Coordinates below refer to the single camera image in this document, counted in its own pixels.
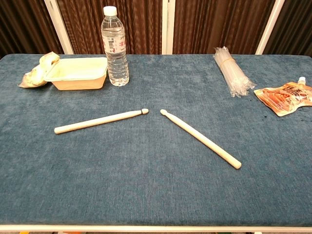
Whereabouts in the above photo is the pale wooden drumstick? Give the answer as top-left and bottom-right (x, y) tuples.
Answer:
(54, 108), (149, 135)
(160, 109), (242, 170)

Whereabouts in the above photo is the blue table cloth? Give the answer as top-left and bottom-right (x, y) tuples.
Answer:
(0, 54), (312, 227)

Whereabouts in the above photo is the clear plastic water bottle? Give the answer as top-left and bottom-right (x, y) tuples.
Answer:
(100, 6), (130, 87)

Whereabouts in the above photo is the cream takeaway food tray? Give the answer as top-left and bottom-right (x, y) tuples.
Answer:
(43, 57), (108, 91)

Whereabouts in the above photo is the bundle of clear wrapped straws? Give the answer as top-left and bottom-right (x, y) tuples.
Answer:
(213, 46), (256, 98)

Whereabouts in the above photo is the brown pleated partition panel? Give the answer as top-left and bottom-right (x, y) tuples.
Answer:
(56, 0), (163, 55)
(263, 0), (312, 56)
(0, 0), (64, 59)
(172, 0), (275, 55)

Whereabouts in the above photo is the orange spout drink pouch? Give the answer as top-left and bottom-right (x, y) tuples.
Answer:
(253, 77), (312, 117)

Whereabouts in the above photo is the plastic wrapped bread bag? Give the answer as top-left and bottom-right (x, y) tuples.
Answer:
(18, 51), (60, 88)

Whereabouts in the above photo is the white partition post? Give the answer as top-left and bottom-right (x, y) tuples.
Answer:
(161, 0), (175, 55)
(254, 0), (286, 55)
(43, 0), (75, 55)

